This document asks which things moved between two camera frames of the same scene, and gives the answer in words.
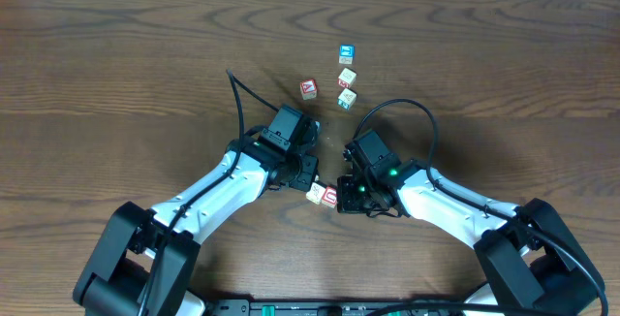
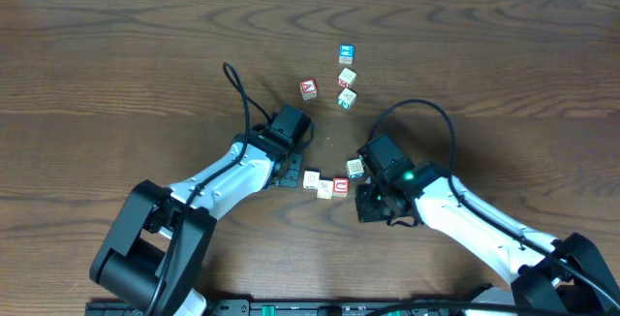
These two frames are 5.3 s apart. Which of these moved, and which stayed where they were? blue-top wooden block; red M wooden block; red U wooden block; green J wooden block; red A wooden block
Moved: red U wooden block
Stayed: green J wooden block; red A wooden block; blue-top wooden block; red M wooden block
